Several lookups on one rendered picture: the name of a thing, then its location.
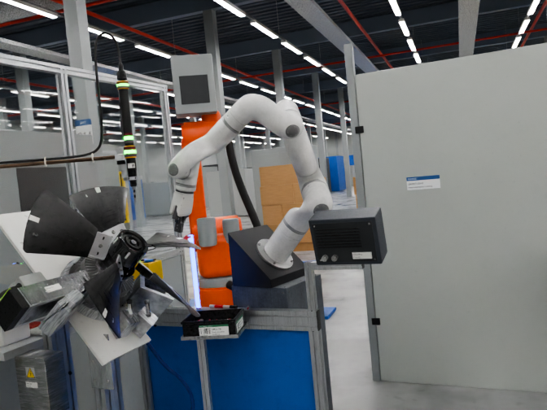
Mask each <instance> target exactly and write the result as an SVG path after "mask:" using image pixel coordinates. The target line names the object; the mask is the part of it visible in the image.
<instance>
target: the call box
mask: <svg viewBox="0 0 547 410"><path fill-rule="evenodd" d="M139 262H140V263H142V264H144V265H145V266H146V267H147V268H149V269H150V270H151V271H152V272H153V273H156V274H157V275H158V276H159V277H160V278H161V279H163V278H164V277H163V269H162V261H161V260H153V261H151V262H144V261H139ZM139 274H140V272H138V271H137V270H136V269H135V272H134V274H133V276H134V277H133V278H134V280H135V279H136V278H137V277H138V276H139ZM134 280H133V281H134Z"/></svg>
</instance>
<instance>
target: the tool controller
mask: <svg viewBox="0 0 547 410"><path fill-rule="evenodd" d="M309 228H310V232H311V237H312V241H313V249H314V253H315V258H316V262H317V265H332V264H382V263H383V260H384V258H385V256H386V254H387V244H386V238H385V233H384V227H383V217H382V211H381V207H365V208H352V209H339V210H325V211H316V212H315V213H314V215H313V216H312V217H311V218H310V219H309Z"/></svg>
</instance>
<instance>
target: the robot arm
mask: <svg viewBox="0 0 547 410"><path fill-rule="evenodd" d="M253 120H254V121H257V122H258V123H260V124H262V125H263V126H265V127H266V128H267V129H268V130H270V131H271V132H272V133H275V134H276V135H278V136H279V137H282V139H283V141H284V144H285V147H286V149H287V153H288V155H289V158H290V160H291V163H292V166H293V168H294V170H295V174H296V176H297V180H298V183H299V187H300V193H301V195H302V198H303V204H302V206H301V207H294V208H292V209H291V210H289V211H288V213H287V214H286V215H285V216H284V218H283V219H282V221H281V223H280V224H279V226H278V227H277V228H276V230H275V231H274V233H273V235H272V236H271V237H270V239H261V240H260V241H259V242H258V243H257V244H256V249H257V252H258V254H259V255H260V257H261V258H262V259H263V260H264V261H265V262H266V263H268V264H269V265H271V266H273V267H275V268H279V269H283V270H285V269H289V268H290V267H291V266H292V265H293V259H292V257H291V253H292V252H293V250H294V249H295V248H296V246H297V245H298V244H299V242H300V240H301V239H302V238H303V236H304V235H305V234H306V233H307V231H308V230H309V219H310V218H311V217H312V216H313V215H314V213H315V212H316V211H325V210H332V207H333V200H332V197H331V194H330V191H329V188H328V186H327V184H326V180H325V178H324V176H323V175H322V172H321V170H320V168H319V167H318V164H317V161H316V158H315V155H314V153H313V148H312V146H311V143H310V141H309V137H308V134H307V132H306V129H305V127H304V123H303V120H302V117H301V114H300V111H299V109H298V107H297V105H296V104H295V103H294V102H293V101H291V100H289V99H284V100H282V101H280V102H278V103H277V104H276V103H275V102H273V101H272V100H270V99H269V98H266V97H265V96H263V95H259V94H246V95H244V96H242V97H241V98H240V99H239V100H238V101H237V102H236V103H235V104H234V105H233V106H232V107H231V108H230V109H229V110H228V111H227V112H226V113H225V114H224V115H223V116H222V117H221V118H220V119H219V120H218V121H217V123H216V124H215V125H214V126H213V127H212V128H211V129H210V130H209V131H208V133H207V134H205V135H204V136H203V137H201V138H198V139H196V140H194V141H193V142H191V143H190V144H188V145H187V146H185V147H184V148H183V149H182V150H181V151H180V152H179V153H178V154H177V155H176V156H175V157H174V158H173V159H172V161H171V162H170V163H169V165H168V174H169V175H170V176H171V178H173V179H176V184H175V188H176V191H175V192H174V195H173V199H172V203H171V207H170V212H169V213H170V214H171V215H173V217H172V218H173V219H175V222H176V223H175V228H174V231H175V232H178V233H182V232H183V227H184V223H185V222H186V218H187V217H189V215H190V214H191V213H192V208H193V201H194V191H195V190H196V184H197V179H198V174H199V165H200V161H201V160H203V159H206V158H207V157H209V156H211V155H215V154H217V153H219V152H220V151H221V150H223V149H224V148H225V147H226V146H227V145H228V144H229V143H230V142H231V141H232V140H233V139H234V138H235V137H236V136H237V135H238V134H239V133H240V132H241V131H242V130H243V129H244V128H245V127H246V126H247V125H248V124H249V123H250V122H251V121H253Z"/></svg>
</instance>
